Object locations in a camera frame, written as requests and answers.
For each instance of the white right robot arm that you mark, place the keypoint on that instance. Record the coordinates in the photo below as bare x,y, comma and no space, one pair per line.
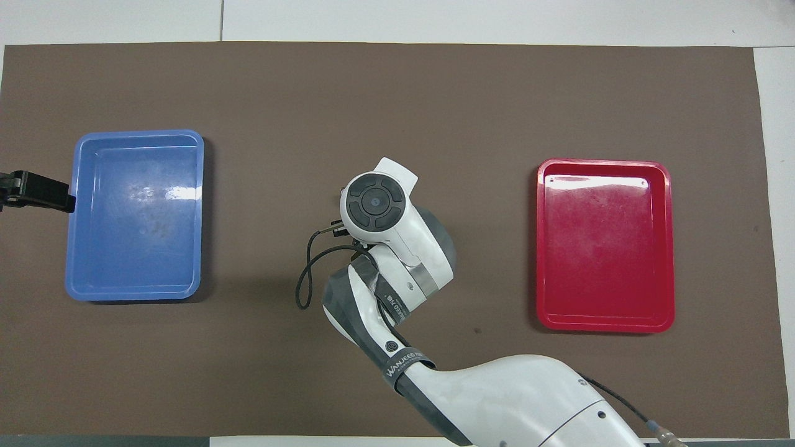
497,397

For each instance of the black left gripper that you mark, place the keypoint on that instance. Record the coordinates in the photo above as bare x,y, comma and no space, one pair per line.
6,191

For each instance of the red plastic tray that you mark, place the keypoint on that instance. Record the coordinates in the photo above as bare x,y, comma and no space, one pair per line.
605,261

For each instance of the brown table mat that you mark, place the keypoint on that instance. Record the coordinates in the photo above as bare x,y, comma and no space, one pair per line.
397,99

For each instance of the blue plastic tray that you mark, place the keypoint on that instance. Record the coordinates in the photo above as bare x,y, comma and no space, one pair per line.
105,267

